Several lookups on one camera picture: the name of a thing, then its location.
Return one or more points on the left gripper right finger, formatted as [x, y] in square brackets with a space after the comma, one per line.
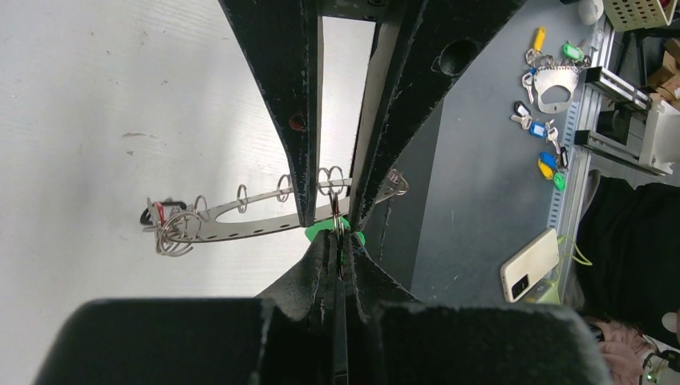
[370, 289]

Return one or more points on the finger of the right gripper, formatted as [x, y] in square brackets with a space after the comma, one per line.
[421, 51]
[283, 45]

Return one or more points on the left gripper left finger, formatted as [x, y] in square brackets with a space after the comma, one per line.
[298, 314]

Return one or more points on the green headed key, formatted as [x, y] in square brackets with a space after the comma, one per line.
[328, 224]

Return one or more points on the black headed key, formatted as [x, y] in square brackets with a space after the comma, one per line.
[157, 212]

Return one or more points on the spare silver keyring disc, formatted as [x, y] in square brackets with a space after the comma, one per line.
[545, 73]

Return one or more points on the yellow key tag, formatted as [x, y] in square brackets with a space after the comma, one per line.
[539, 39]

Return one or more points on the blue key tag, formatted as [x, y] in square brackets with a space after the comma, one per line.
[538, 129]

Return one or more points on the white smartphone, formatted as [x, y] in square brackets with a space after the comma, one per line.
[525, 268]

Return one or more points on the green key tag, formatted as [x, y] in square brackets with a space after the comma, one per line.
[572, 52]

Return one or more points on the beige perforated basket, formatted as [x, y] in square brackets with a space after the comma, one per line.
[627, 15]

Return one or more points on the person in black clothes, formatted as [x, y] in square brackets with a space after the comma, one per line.
[631, 235]

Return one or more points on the aluminium frame rail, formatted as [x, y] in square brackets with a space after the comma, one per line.
[566, 206]

